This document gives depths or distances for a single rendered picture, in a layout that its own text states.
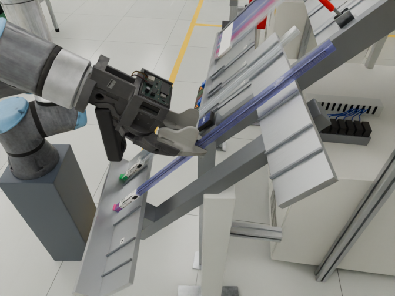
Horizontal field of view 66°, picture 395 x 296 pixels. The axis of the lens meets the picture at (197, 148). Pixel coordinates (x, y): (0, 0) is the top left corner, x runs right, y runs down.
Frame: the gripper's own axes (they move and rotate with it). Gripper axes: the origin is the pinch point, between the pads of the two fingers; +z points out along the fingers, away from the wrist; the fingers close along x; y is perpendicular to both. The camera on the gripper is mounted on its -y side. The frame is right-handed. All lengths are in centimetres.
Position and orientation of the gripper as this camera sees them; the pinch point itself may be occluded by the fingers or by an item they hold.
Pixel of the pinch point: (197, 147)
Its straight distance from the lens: 51.3
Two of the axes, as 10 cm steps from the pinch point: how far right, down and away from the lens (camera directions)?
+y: 5.1, -6.1, -6.1
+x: 0.2, -7.0, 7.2
